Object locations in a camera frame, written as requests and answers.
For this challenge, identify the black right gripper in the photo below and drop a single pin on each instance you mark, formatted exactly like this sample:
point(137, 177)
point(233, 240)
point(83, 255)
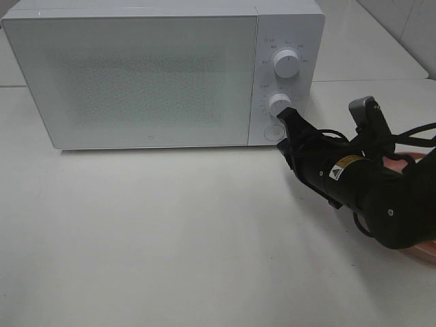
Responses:
point(325, 164)

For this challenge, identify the round door release button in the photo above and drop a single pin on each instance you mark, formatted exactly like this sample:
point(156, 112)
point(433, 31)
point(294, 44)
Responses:
point(274, 133)

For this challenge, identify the pink plate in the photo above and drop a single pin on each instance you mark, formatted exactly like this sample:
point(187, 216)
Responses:
point(424, 252)

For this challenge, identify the white microwave door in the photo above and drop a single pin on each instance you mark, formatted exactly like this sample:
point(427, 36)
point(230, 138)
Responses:
point(118, 83)

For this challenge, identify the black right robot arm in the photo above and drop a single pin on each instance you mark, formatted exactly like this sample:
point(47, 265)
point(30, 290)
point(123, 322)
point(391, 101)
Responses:
point(387, 180)

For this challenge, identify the white lower microwave knob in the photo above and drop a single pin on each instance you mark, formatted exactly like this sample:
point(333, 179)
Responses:
point(277, 103)

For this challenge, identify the white microwave knob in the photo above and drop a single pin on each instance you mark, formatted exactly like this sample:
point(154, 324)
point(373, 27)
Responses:
point(277, 103)
point(286, 62)

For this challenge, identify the white upper microwave knob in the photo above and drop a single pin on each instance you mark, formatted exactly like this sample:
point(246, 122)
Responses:
point(286, 62)

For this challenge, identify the white adjacent table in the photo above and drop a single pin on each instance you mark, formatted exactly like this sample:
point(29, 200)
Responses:
point(355, 46)

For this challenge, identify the white microwave oven body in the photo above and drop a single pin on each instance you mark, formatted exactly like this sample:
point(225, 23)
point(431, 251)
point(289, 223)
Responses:
point(280, 24)

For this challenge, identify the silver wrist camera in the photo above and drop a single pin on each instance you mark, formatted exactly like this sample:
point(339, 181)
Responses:
point(369, 119)

